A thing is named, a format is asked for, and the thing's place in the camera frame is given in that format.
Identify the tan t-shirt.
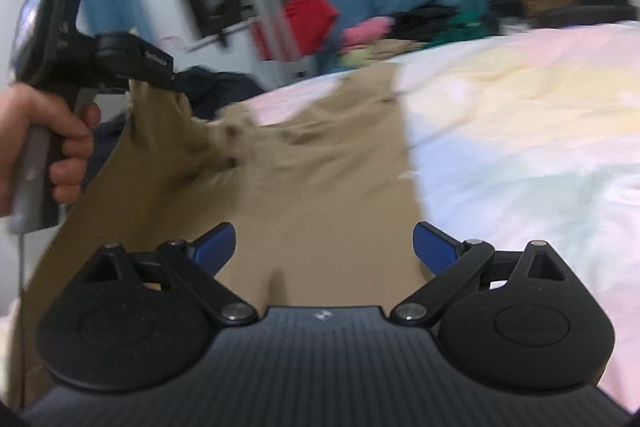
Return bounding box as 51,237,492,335
6,63,426,407

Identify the black clothes pile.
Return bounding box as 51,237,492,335
387,0,459,42

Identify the person's left hand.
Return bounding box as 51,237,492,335
1,82,101,217

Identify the pastel bed sheet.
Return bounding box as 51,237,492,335
0,19,640,408

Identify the dark navy jacket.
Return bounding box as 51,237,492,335
82,66,265,190

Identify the silver garment steamer stand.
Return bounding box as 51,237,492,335
210,0,306,63

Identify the beige garment in pile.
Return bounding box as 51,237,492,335
367,39,425,63

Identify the yellow-green garment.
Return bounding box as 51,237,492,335
340,46,375,69

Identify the green garment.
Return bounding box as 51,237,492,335
425,12,500,48

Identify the pink folded garment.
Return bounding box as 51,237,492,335
342,16,395,49

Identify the red shirt on stand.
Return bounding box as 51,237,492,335
266,0,340,62

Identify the black armchair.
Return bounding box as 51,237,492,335
488,0,639,28

